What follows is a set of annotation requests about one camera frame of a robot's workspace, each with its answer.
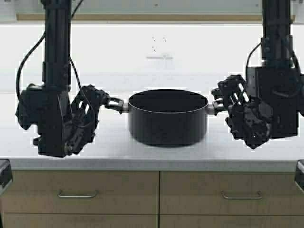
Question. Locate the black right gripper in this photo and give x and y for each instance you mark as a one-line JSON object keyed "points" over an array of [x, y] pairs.
{"points": [[263, 106]]}

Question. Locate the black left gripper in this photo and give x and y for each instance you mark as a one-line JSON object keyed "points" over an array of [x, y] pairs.
{"points": [[64, 127]]}

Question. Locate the black two-handled cooking pot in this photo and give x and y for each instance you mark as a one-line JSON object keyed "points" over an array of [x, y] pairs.
{"points": [[167, 117]]}

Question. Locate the robot base corner left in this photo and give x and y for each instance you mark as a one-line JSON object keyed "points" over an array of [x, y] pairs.
{"points": [[5, 173]]}

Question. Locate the robot base corner right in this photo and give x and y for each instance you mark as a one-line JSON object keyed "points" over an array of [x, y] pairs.
{"points": [[299, 174]]}

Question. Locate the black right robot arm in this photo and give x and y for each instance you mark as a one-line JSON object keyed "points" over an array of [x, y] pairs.
{"points": [[277, 42]]}

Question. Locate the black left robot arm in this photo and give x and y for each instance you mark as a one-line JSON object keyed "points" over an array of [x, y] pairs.
{"points": [[58, 65]]}

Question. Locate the lower wooden drawer right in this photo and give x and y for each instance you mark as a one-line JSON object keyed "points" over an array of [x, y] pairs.
{"points": [[199, 193]]}

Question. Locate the wooden drawer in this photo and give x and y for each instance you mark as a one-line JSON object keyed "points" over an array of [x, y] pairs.
{"points": [[120, 192], [199, 193]]}

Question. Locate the lower wooden drawer left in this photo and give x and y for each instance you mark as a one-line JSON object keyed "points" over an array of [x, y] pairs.
{"points": [[120, 192]]}

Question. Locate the white wall outlet plate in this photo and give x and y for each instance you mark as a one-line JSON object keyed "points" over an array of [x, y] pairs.
{"points": [[160, 49]]}

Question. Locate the metal drawer handle left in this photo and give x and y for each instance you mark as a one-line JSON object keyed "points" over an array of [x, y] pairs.
{"points": [[63, 195]]}

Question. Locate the metal drawer handle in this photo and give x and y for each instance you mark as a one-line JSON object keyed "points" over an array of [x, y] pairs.
{"points": [[63, 195], [242, 196]]}

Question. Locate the metal drawer handle right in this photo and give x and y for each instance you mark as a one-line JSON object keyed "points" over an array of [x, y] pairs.
{"points": [[242, 196]]}

